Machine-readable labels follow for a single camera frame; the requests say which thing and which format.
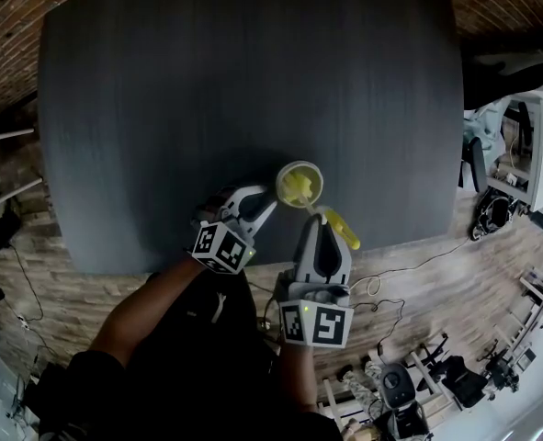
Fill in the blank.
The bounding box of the person's right forearm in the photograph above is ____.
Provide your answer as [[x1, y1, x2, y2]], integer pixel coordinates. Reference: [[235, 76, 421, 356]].
[[277, 342, 321, 415]]

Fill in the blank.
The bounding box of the person's black clothing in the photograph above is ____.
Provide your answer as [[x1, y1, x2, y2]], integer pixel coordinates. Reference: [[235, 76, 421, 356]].
[[36, 268, 345, 441]]

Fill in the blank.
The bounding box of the white cable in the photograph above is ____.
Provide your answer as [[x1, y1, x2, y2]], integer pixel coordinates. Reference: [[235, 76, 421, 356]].
[[351, 240, 472, 296]]

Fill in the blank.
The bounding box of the light grey cloth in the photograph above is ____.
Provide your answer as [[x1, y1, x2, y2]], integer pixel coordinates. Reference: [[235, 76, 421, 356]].
[[463, 103, 507, 156]]

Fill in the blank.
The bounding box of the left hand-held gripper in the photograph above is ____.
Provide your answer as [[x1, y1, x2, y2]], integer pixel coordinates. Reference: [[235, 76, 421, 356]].
[[190, 182, 279, 276]]

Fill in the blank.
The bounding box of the person's left forearm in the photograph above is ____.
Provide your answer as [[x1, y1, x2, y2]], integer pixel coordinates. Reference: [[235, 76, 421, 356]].
[[89, 259, 208, 369]]

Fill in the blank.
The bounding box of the black cable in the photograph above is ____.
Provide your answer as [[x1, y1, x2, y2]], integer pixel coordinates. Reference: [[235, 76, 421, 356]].
[[348, 295, 406, 362]]

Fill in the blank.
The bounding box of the grey rounded chair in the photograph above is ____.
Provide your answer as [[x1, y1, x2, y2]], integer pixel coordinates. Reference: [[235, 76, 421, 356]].
[[379, 363, 413, 409]]

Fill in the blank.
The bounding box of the black bag with cables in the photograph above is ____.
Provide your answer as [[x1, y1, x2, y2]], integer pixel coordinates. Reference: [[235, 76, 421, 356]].
[[470, 190, 514, 243]]

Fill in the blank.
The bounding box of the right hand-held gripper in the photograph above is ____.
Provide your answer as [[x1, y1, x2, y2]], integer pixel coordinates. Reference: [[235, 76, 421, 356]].
[[274, 212, 356, 350]]

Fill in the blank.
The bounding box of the white side table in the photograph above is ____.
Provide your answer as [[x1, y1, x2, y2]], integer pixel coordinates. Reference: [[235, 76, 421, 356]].
[[0, 129, 45, 218]]

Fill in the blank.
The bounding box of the white cup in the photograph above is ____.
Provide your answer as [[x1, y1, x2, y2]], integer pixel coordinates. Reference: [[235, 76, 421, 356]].
[[275, 159, 325, 209]]

